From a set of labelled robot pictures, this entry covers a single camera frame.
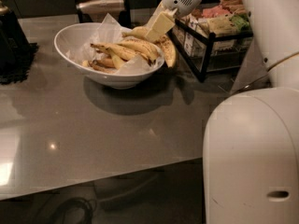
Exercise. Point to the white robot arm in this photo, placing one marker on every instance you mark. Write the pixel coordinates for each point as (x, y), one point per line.
(251, 141)

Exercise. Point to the green sweetener packets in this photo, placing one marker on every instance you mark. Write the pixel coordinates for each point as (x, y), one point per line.
(240, 23)

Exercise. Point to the black woven mat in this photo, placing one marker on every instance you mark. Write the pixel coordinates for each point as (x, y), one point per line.
(20, 71)

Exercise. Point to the right yellow banana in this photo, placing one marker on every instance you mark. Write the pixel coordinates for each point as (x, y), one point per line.
(142, 46)

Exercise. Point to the black wire condiment rack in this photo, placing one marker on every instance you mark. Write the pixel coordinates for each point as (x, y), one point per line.
(205, 53)

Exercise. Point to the black coffee machine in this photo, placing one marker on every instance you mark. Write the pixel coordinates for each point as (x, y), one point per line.
(15, 50)

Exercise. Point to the white paper bowl liner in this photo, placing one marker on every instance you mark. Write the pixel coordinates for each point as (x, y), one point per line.
(110, 48)

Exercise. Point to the small lower yellow banana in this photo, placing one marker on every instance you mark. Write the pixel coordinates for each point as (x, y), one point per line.
(109, 62)

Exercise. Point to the pink sugar packets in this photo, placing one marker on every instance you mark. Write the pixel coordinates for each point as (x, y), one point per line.
(214, 12)

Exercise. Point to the white ceramic bowl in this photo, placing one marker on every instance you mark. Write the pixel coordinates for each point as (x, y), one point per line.
(73, 44)

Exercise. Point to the spotted yellow banana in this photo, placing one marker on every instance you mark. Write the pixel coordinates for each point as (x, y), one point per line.
(164, 43)

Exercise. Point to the brown sugar packets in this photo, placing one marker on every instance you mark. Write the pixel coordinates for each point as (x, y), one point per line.
(234, 6)

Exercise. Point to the cream sugar packets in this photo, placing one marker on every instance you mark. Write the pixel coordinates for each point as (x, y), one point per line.
(220, 26)

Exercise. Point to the long middle yellow banana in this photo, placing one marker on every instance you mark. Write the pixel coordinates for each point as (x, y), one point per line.
(123, 52)

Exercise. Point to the brown bruised bottom banana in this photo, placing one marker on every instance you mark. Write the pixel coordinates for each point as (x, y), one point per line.
(98, 67)

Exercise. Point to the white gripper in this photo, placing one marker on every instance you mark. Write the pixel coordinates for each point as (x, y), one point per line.
(163, 20)

